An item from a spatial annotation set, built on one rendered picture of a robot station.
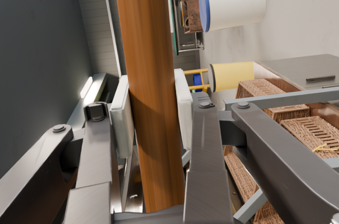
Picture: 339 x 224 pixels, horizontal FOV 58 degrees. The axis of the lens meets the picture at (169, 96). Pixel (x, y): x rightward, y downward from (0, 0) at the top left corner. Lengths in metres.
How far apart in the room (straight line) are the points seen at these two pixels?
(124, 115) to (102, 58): 8.95
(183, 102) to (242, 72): 3.61
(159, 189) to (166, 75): 0.08
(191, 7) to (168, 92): 4.05
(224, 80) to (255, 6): 0.91
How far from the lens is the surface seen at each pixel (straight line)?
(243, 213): 0.78
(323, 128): 1.22
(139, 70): 0.18
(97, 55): 9.10
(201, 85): 7.13
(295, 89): 1.49
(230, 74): 3.72
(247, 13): 3.45
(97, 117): 0.16
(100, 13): 8.88
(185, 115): 0.16
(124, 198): 1.49
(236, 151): 0.16
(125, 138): 0.17
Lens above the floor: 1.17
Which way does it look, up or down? 1 degrees down
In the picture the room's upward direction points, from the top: 97 degrees counter-clockwise
